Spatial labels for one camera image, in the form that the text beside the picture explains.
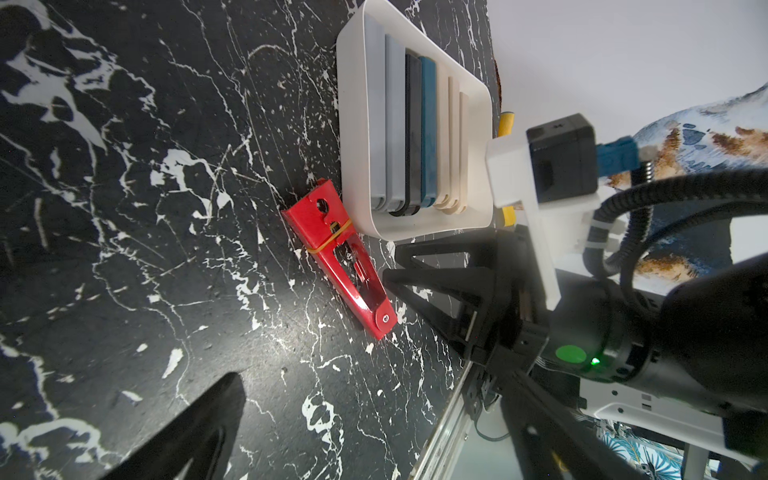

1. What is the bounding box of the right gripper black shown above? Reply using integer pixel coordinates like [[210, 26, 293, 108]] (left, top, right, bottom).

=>
[[382, 230, 660, 383]]

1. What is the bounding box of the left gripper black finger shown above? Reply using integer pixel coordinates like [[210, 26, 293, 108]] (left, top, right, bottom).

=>
[[105, 372, 246, 479]]

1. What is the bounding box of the teal plier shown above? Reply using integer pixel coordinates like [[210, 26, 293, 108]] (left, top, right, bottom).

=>
[[419, 56, 438, 208]]

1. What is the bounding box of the black plier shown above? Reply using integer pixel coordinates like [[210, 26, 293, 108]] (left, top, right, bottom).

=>
[[391, 51, 423, 217]]

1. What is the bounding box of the grey plier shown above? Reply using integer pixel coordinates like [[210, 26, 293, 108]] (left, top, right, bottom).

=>
[[364, 14, 387, 211], [385, 35, 406, 212]]

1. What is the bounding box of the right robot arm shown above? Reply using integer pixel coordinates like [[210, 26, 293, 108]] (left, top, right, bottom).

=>
[[382, 230, 767, 479]]

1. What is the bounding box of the white storage tray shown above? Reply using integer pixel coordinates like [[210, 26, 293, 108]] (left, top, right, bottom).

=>
[[336, 1, 494, 242]]

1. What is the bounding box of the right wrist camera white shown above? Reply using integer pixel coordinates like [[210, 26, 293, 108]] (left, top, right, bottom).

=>
[[484, 113, 643, 312]]

